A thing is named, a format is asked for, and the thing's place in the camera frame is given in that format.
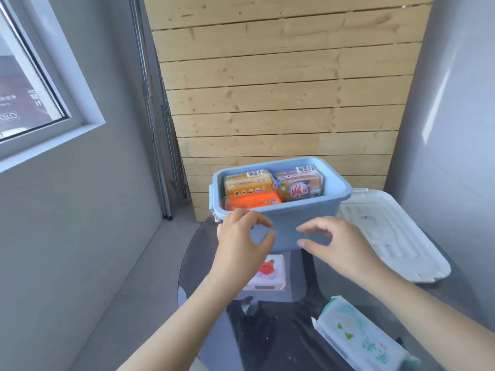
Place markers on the person's right hand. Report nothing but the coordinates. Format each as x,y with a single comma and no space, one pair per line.
346,251

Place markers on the folded metal stand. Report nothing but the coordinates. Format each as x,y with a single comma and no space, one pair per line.
154,111

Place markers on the yellow soap pack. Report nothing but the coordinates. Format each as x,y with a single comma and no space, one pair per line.
247,183

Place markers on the person's left thumb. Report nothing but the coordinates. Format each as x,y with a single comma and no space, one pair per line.
266,243

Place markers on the white framed window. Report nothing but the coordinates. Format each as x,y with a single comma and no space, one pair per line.
34,92

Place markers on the blue plastic storage bin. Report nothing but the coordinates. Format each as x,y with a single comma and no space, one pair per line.
294,220

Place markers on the person's right forearm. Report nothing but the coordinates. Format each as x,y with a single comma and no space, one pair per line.
433,324

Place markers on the wooden plank panel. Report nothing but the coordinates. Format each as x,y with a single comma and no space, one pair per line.
286,92

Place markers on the white plastic bin lid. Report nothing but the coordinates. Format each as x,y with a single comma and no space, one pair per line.
398,235

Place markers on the white tissue pack red flower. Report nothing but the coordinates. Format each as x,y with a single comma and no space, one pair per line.
272,276

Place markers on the person's left forearm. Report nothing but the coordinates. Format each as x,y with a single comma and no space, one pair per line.
181,328

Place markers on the person's right thumb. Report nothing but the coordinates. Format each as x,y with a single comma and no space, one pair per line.
313,247

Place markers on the clear-wrapped brown soap pack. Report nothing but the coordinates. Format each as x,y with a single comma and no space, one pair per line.
299,185

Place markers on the green white wet wipes pack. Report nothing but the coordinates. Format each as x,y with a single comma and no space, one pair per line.
359,336

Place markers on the orange soap pack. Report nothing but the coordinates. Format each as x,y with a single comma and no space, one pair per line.
251,200

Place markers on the person's left hand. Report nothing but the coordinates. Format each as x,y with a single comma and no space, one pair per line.
236,254

